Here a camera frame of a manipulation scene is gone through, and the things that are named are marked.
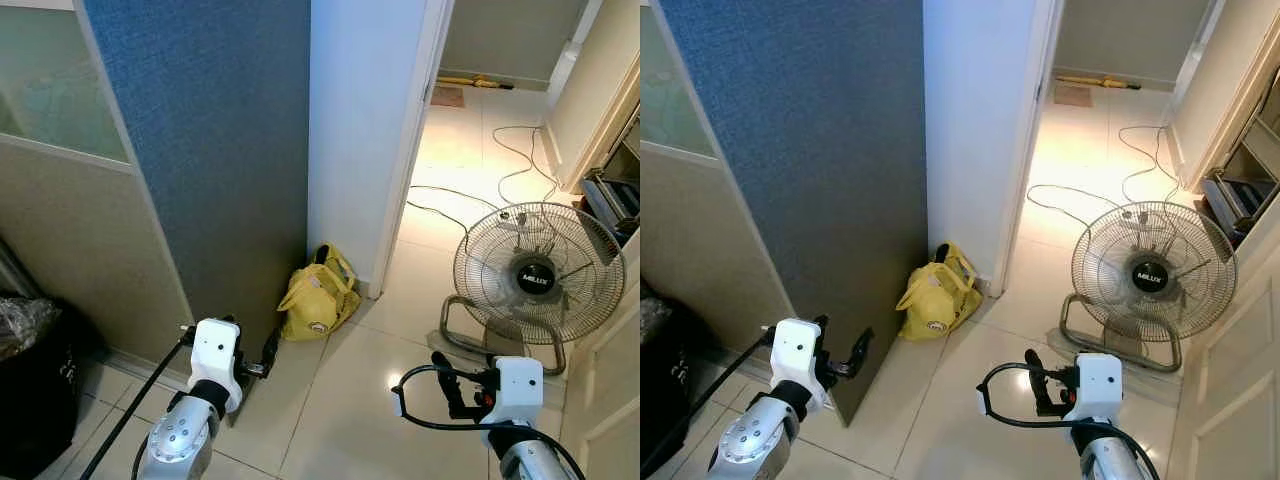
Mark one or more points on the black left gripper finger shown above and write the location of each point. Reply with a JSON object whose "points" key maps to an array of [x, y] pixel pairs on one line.
{"points": [[271, 352], [226, 319], [862, 350], [821, 322]]}

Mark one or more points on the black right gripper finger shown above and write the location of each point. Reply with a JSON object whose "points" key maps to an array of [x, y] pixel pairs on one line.
{"points": [[1048, 402], [460, 405], [442, 366], [1034, 362]]}

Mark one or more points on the yellow bag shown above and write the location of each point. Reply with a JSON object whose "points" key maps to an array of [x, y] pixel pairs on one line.
{"points": [[315, 300], [935, 300]]}

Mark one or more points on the cream panelled wooden door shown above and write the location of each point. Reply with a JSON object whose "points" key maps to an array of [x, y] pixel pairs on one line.
{"points": [[605, 400], [1230, 400]]}

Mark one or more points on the metal floor fan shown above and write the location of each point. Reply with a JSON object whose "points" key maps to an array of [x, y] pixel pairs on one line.
{"points": [[535, 275], [1150, 275]]}

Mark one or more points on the blue fabric partition panel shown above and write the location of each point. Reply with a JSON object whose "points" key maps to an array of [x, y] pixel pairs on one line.
{"points": [[800, 170], [215, 150]]}

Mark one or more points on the black rubbish bag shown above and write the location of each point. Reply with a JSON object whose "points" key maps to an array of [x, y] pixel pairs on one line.
{"points": [[665, 400], [35, 400]]}

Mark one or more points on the cream shelf unit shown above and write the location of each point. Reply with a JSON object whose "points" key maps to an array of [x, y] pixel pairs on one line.
{"points": [[1240, 190], [612, 195]]}

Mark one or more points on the brown doormat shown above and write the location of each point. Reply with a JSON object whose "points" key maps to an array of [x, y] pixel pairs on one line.
{"points": [[447, 96], [1072, 96]]}

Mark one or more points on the frosted glass window pane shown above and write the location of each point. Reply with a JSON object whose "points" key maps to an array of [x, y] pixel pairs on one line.
{"points": [[675, 90], [50, 90]]}

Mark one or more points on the yellow umbrella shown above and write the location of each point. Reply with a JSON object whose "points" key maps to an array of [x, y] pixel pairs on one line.
{"points": [[470, 80], [1095, 80]]}

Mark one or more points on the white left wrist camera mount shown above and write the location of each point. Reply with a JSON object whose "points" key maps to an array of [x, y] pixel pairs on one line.
{"points": [[797, 355], [215, 355]]}

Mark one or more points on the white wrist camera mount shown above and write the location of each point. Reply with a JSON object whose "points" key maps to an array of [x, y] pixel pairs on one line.
{"points": [[1097, 385], [518, 388], [797, 355], [215, 355]]}

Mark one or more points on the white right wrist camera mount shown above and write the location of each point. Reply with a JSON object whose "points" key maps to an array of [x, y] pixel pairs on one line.
{"points": [[518, 388], [1097, 385]]}

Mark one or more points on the white door frame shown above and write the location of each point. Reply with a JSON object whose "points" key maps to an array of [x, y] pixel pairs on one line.
{"points": [[360, 130], [975, 130]]}

